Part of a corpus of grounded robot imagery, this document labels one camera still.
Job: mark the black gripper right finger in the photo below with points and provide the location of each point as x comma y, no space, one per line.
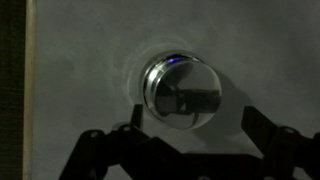
271,139

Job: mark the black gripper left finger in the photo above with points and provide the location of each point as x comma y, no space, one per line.
137,116

